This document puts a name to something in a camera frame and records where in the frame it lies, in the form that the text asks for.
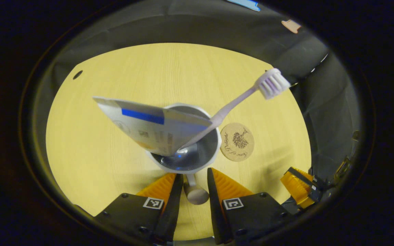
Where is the white cable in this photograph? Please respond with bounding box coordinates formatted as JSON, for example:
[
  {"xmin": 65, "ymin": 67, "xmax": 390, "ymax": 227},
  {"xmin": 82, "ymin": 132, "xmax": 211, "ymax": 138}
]
[{"xmin": 312, "ymin": 52, "xmax": 330, "ymax": 73}]

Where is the white cup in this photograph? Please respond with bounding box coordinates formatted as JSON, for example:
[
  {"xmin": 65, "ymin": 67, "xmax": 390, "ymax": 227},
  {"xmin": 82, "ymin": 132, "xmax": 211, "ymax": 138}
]
[{"xmin": 146, "ymin": 102, "xmax": 222, "ymax": 205}]

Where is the white toothbrush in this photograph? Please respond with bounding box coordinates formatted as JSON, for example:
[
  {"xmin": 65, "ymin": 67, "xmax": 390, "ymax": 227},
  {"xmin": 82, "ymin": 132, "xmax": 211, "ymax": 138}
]
[{"xmin": 180, "ymin": 68, "xmax": 291, "ymax": 151}]

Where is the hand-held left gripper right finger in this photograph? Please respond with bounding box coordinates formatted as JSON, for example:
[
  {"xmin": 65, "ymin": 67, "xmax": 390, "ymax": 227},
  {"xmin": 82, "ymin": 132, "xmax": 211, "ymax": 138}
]
[{"xmin": 207, "ymin": 167, "xmax": 291, "ymax": 245}]

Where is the wooden desktop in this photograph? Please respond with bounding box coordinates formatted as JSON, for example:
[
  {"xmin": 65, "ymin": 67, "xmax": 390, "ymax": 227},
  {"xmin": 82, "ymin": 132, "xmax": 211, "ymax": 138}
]
[{"xmin": 45, "ymin": 43, "xmax": 312, "ymax": 241}]

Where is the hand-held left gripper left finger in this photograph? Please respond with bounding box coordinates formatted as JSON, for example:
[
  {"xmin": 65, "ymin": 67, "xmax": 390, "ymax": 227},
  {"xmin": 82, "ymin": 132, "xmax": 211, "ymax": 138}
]
[{"xmin": 94, "ymin": 173, "xmax": 184, "ymax": 245}]

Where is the round cork coaster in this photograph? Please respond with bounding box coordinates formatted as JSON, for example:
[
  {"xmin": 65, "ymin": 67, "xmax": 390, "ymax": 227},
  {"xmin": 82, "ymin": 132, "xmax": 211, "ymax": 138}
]
[{"xmin": 220, "ymin": 123, "xmax": 255, "ymax": 162}]

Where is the white toothpaste tube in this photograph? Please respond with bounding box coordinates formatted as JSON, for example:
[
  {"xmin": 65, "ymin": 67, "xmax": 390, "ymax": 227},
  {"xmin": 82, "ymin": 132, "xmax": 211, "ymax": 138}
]
[{"xmin": 93, "ymin": 96, "xmax": 213, "ymax": 157}]

